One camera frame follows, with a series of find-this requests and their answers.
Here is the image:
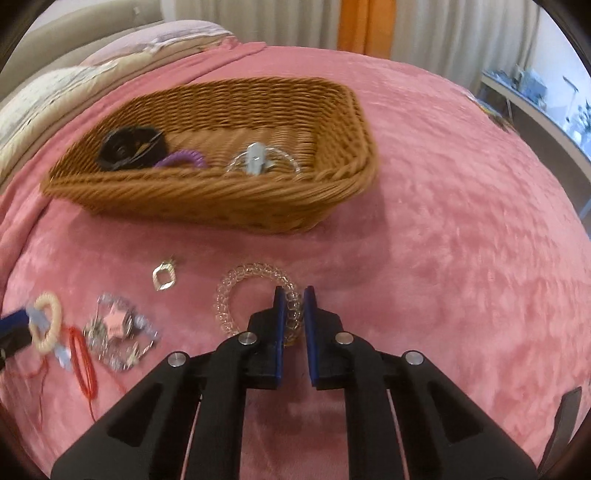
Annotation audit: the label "cream spiral hair tie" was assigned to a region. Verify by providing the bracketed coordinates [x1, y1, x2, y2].
[27, 291, 63, 355]

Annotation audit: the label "red string bracelet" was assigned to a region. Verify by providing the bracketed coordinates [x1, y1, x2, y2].
[4, 324, 129, 432]

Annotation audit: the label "gold square earring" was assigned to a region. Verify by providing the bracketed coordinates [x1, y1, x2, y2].
[151, 259, 176, 292]

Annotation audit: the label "clear spiral hair tie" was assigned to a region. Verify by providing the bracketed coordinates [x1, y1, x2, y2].
[212, 262, 306, 347]

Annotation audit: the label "black wristwatch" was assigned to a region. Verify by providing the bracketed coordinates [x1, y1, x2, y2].
[95, 126, 169, 172]

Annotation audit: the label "purple spiral hair tie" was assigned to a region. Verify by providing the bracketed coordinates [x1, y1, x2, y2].
[154, 149, 208, 170]

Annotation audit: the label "silver hair clip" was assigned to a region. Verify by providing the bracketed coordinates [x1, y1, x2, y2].
[245, 142, 266, 176]

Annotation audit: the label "beige quilt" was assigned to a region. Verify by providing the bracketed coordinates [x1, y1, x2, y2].
[1, 35, 238, 183]

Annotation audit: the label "pink bed blanket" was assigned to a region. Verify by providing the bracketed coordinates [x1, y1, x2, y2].
[1, 43, 590, 471]

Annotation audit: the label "white floral pillow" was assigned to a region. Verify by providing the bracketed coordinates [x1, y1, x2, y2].
[1, 61, 115, 147]

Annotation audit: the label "brown wicker basket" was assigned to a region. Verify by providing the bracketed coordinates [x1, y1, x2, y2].
[41, 77, 378, 234]

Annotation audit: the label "beige padded headboard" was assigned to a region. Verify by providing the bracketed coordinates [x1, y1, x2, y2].
[1, 1, 163, 99]

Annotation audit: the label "lilac pillow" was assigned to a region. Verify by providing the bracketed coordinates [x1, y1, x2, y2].
[81, 20, 233, 66]

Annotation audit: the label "white desk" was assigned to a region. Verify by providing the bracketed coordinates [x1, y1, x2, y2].
[480, 70, 591, 181]

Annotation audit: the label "grey curtains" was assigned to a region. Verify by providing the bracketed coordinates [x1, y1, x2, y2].
[160, 0, 541, 89]

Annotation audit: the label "orange curtain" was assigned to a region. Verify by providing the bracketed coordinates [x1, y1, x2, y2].
[338, 0, 398, 59]

